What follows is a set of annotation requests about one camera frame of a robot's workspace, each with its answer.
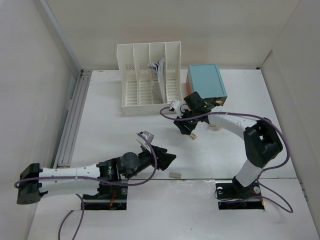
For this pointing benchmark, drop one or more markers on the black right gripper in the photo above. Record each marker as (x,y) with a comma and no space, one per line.
(180,124)

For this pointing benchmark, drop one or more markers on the grey rectangular eraser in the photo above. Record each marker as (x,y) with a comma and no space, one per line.
(175,175)

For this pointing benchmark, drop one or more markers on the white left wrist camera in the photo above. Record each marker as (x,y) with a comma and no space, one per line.
(145,139)

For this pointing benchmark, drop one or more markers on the aluminium rail frame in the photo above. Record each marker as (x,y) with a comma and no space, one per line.
(75,107)

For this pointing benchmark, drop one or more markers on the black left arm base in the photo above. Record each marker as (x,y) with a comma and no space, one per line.
(106,198)

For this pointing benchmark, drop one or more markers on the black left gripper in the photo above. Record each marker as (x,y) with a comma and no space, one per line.
(164,157)

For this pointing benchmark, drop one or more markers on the white plastic file organizer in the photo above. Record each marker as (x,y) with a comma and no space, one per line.
(138,97)

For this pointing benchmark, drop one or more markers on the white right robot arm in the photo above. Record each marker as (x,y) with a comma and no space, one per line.
(261,140)

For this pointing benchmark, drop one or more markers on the teal orange drawer box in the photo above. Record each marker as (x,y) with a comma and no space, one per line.
(206,79)

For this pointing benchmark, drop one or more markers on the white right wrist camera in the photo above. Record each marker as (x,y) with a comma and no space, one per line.
(176,106)

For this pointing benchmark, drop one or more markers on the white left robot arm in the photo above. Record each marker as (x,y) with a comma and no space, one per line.
(105,178)

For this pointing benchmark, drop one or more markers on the small yellow eraser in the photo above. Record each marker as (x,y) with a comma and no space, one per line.
(193,136)

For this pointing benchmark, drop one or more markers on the white instruction booklet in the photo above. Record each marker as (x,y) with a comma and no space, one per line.
(159,87)

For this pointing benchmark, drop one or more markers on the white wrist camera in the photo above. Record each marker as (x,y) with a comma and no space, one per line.
(145,139)
(176,106)

